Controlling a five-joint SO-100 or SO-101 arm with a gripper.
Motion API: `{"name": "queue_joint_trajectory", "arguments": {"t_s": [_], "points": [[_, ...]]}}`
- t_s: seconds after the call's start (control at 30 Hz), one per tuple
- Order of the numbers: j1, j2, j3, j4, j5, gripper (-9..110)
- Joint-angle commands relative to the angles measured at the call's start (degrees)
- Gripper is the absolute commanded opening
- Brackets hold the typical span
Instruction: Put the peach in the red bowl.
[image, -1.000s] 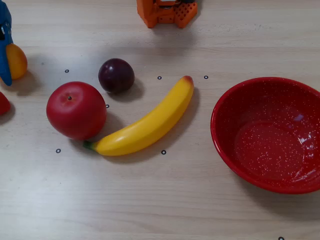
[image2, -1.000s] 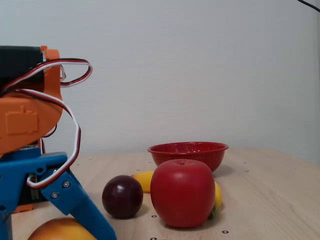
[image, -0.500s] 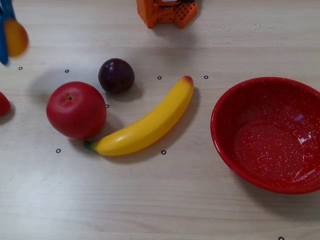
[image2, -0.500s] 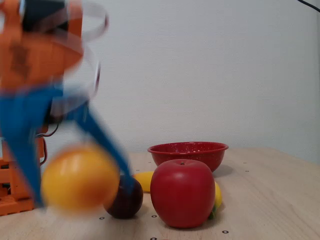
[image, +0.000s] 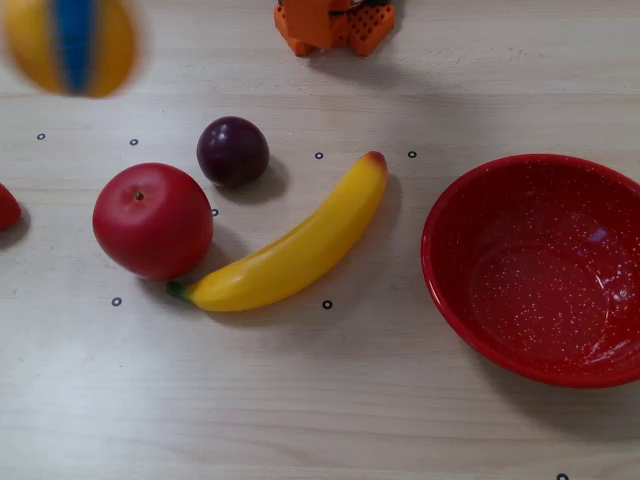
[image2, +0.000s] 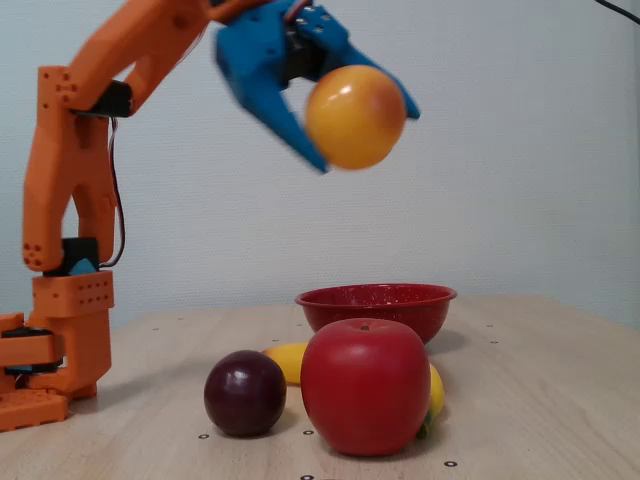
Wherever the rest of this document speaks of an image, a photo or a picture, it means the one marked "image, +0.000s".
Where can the yellow toy banana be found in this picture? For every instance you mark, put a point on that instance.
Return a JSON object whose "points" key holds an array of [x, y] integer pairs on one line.
{"points": [[300, 247]]}

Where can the small red toy fruit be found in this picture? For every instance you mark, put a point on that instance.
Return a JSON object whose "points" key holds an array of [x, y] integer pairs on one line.
{"points": [[7, 209]]}

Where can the red speckled enamel bowl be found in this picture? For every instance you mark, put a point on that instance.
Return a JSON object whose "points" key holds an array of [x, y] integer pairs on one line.
{"points": [[537, 272]]}

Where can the dark purple toy plum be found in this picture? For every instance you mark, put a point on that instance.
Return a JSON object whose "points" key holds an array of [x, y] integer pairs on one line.
{"points": [[232, 151]]}

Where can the red toy apple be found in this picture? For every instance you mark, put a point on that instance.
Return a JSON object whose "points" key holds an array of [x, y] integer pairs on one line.
{"points": [[152, 221]]}

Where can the yellow orange toy peach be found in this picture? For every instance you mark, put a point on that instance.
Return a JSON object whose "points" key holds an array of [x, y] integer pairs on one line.
{"points": [[117, 45]]}

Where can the blue pointed gripper finger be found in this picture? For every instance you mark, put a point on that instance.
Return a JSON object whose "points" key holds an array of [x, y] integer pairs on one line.
{"points": [[76, 45]]}

